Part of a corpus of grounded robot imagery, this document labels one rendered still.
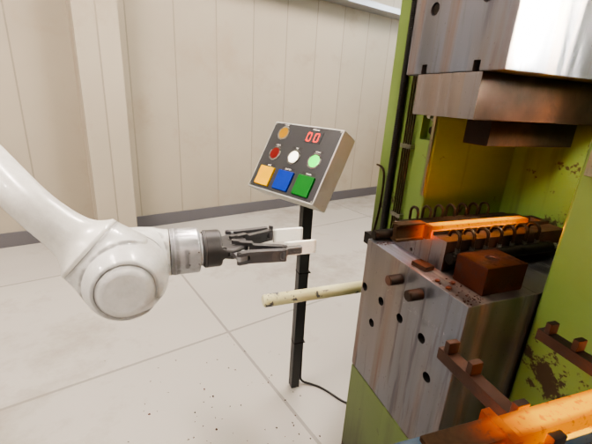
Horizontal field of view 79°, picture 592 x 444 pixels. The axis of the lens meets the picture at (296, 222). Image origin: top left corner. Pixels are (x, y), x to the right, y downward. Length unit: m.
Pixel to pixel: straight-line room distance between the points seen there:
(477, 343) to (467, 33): 0.66
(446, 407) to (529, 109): 0.69
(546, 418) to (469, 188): 0.87
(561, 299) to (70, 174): 3.44
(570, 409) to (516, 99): 0.62
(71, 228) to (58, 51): 3.06
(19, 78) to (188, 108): 1.30
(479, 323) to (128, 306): 0.68
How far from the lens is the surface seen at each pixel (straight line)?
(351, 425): 1.42
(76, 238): 0.55
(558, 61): 0.95
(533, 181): 1.36
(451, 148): 1.21
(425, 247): 0.97
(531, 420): 0.54
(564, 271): 0.92
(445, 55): 0.96
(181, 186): 3.85
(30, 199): 0.58
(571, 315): 0.94
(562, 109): 1.08
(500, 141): 1.00
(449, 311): 0.86
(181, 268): 0.70
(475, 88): 0.87
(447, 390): 0.93
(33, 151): 3.59
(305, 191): 1.22
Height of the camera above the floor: 1.29
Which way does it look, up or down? 19 degrees down
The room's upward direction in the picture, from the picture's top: 4 degrees clockwise
